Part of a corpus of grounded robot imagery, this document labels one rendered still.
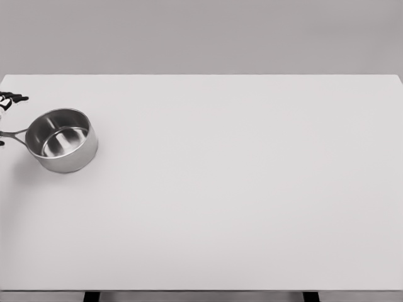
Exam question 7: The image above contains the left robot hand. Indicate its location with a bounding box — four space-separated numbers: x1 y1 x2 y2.
0 91 30 147

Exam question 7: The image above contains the steel pot with handle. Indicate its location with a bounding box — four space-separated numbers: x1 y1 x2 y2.
0 108 99 174

